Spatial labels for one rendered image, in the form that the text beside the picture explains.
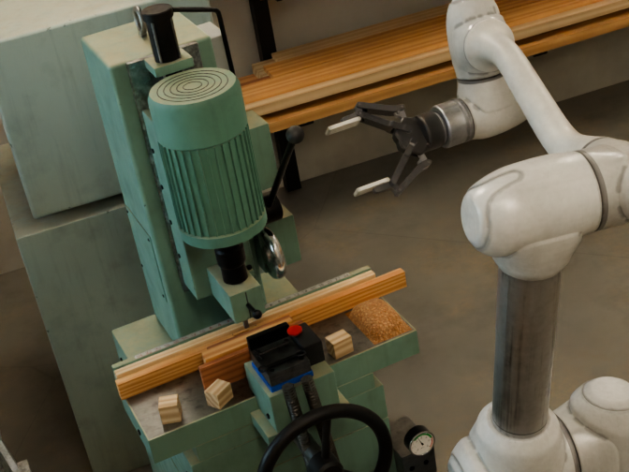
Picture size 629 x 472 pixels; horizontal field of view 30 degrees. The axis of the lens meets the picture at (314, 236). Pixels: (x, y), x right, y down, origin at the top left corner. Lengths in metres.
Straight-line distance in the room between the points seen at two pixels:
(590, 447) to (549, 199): 0.61
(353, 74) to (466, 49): 2.16
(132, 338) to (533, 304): 1.18
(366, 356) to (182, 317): 0.44
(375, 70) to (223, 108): 2.31
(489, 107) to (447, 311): 1.82
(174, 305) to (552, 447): 0.91
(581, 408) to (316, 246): 2.44
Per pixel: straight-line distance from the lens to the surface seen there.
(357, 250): 4.48
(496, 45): 2.23
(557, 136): 2.08
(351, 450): 2.56
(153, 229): 2.51
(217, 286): 2.43
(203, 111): 2.14
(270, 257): 2.55
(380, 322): 2.45
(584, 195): 1.81
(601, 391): 2.26
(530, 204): 1.78
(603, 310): 4.04
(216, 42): 2.51
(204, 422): 2.35
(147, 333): 2.81
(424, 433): 2.54
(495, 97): 2.35
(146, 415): 2.39
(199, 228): 2.26
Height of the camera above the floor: 2.34
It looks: 30 degrees down
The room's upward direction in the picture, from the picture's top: 10 degrees counter-clockwise
